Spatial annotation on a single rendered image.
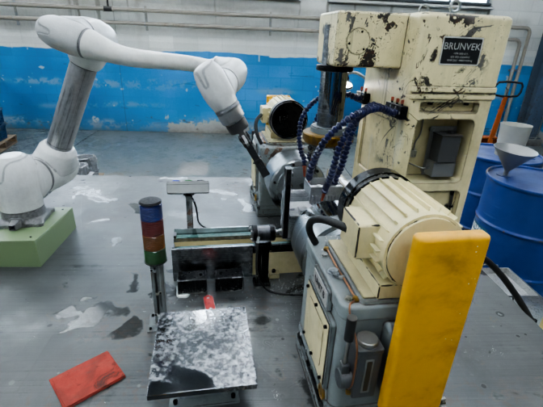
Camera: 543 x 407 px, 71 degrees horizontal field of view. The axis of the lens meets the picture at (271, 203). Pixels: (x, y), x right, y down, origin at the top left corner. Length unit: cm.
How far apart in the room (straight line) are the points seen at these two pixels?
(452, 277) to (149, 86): 670
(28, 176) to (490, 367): 171
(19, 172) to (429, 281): 148
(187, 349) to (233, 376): 14
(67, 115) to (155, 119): 548
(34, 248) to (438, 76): 151
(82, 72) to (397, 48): 116
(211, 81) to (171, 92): 578
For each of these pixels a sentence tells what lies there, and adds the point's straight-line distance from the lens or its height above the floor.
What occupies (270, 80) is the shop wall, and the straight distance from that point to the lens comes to 694.
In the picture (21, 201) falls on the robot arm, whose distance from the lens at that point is 176.
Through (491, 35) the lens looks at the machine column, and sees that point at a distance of 138.
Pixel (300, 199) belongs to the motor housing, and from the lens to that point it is 139.
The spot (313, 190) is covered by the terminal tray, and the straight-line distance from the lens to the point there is 137.
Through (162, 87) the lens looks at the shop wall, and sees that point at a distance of 709.
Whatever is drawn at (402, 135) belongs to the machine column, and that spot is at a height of 136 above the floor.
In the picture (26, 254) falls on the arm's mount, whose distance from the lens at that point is 169.
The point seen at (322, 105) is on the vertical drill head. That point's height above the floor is 143.
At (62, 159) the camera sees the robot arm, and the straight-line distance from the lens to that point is 184.
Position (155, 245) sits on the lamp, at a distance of 110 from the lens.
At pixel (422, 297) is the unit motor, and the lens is 71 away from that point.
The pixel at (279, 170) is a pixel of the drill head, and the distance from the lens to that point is 160.
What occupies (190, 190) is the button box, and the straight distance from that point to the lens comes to 159.
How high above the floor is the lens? 163
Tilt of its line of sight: 24 degrees down
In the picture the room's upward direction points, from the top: 2 degrees clockwise
